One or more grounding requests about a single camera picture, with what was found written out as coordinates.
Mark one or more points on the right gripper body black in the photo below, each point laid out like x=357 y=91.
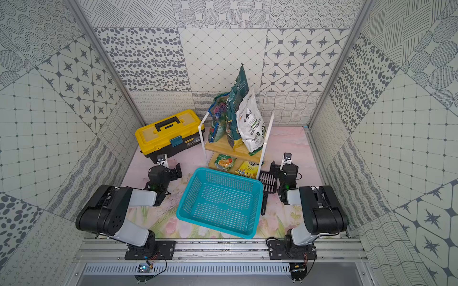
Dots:
x=281 y=183

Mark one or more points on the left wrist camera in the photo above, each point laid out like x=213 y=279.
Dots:
x=162 y=160

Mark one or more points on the teal plastic basket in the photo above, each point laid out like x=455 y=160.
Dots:
x=223 y=202

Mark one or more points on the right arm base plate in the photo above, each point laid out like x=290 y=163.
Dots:
x=280 y=250

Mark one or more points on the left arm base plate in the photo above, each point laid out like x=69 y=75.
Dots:
x=161 y=250

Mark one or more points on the blue green fertilizer bag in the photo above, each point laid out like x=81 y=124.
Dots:
x=218 y=113

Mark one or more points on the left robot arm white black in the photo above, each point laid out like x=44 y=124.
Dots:
x=105 y=212

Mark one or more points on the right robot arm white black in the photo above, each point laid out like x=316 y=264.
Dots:
x=321 y=210

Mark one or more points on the aluminium mounting rail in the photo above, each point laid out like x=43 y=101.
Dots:
x=226 y=250

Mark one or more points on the yellow black toolbox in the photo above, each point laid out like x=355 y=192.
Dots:
x=170 y=136

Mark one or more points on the black slotted scoop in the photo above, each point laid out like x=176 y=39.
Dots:
x=269 y=182

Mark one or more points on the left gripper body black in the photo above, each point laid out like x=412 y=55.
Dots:
x=175 y=171

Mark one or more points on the green fruit picture bag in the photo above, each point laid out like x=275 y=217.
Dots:
x=224 y=162

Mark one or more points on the white green fertilizer bag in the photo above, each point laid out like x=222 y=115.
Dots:
x=250 y=123

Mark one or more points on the yellow flower fertilizer bag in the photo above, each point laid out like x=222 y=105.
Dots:
x=248 y=169

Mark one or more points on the dark green fertilizer bag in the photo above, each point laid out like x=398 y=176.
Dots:
x=236 y=95

